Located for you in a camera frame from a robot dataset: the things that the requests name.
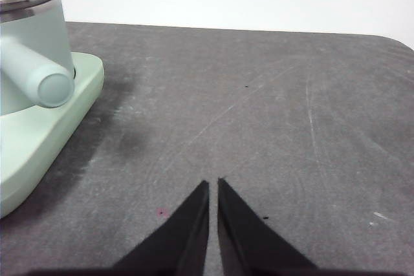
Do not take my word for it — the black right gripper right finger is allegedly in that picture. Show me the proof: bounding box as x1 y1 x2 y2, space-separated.
217 177 324 276

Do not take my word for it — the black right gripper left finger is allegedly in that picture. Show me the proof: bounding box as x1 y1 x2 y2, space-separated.
109 180 210 276

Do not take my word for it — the mint green breakfast machine base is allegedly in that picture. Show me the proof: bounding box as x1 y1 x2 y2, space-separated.
0 51 105 219

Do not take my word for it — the mint green pot with handle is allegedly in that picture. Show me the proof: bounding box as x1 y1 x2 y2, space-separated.
0 0 76 117

